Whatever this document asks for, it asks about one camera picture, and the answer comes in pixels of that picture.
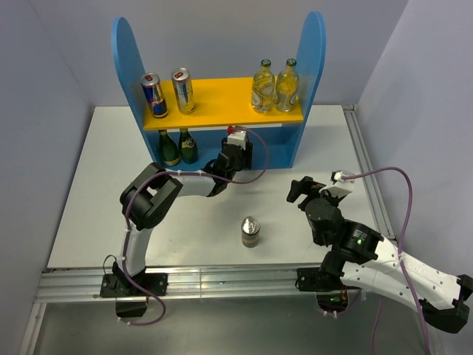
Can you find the black gold can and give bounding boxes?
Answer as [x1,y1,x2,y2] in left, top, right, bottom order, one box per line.
[241,216,261,248]

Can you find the clear bottle green cap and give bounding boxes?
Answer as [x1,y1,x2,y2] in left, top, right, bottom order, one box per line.
[251,59,276,113]

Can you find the clear yellow glass bottle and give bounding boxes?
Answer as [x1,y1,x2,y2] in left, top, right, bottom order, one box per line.
[274,58,299,112]

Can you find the blue silver Red Bull can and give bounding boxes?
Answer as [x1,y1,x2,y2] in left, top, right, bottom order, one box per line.
[140,72,168,118]

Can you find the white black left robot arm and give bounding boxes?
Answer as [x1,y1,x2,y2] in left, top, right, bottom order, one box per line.
[100,129,253,298]

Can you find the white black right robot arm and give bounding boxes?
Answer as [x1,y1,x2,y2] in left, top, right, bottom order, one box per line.
[287,172,472,334]

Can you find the blue and yellow shelf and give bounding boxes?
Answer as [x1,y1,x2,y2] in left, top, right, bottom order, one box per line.
[111,12,326,170]

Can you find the green Perrier bottle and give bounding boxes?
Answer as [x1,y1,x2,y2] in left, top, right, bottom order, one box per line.
[179,129,199,164]

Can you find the dark green glass bottle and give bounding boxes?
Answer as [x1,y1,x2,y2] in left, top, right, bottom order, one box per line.
[158,129,180,166]

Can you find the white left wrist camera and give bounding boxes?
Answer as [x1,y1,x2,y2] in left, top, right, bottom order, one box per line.
[226,126,248,150]

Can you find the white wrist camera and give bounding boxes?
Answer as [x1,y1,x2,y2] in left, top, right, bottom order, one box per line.
[319,170,355,198]
[226,126,248,150]

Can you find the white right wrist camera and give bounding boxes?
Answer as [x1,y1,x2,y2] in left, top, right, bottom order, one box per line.
[319,170,355,198]

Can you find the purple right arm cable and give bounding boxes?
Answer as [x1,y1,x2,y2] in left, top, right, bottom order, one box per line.
[334,166,433,355]

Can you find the aluminium rail frame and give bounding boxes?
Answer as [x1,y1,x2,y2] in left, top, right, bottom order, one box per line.
[18,105,444,355]

